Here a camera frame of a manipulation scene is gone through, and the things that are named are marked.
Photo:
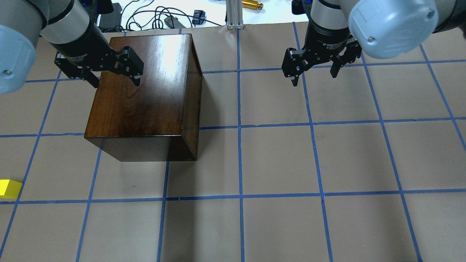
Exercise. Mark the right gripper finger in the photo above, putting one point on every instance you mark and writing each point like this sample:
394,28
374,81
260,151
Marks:
352,51
293,64

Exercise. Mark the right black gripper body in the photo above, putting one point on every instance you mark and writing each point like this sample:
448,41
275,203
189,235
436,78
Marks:
327,40

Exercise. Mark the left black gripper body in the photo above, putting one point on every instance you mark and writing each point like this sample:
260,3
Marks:
81,44

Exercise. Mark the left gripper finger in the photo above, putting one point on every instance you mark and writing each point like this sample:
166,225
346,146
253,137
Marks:
88,76
129,64

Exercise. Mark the yellow block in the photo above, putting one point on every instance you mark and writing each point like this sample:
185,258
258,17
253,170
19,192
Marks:
10,189

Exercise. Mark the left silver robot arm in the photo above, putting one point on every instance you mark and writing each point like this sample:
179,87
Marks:
68,26

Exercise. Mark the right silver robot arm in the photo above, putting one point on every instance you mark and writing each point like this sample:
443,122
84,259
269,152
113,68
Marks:
339,31

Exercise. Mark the dark wooden drawer cabinet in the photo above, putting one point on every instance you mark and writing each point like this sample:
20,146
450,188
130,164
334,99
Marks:
159,119

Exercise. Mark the black power adapter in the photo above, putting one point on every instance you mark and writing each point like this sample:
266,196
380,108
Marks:
111,22

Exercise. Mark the gold metal cylinder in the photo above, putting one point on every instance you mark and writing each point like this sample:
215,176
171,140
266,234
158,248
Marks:
252,4

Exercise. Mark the small black blue connector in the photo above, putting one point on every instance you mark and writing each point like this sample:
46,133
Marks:
198,17

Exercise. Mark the aluminium extrusion post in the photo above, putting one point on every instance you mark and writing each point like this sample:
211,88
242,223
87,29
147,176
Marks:
234,15

